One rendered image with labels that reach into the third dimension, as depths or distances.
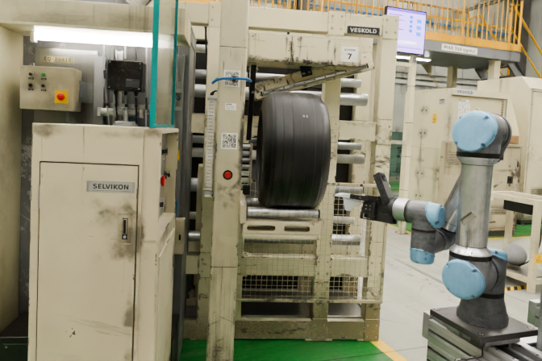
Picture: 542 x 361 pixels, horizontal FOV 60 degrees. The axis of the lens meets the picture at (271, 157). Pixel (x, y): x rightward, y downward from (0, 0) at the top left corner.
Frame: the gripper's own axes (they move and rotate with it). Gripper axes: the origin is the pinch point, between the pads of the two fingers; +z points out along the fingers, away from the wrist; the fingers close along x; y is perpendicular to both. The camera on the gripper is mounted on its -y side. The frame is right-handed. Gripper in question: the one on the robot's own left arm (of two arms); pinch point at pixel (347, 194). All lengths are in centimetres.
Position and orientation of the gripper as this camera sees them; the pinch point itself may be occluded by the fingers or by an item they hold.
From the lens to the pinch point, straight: 171.2
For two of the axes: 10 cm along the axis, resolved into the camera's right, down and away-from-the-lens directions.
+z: -7.2, -0.8, 6.9
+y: -1.4, 9.9, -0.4
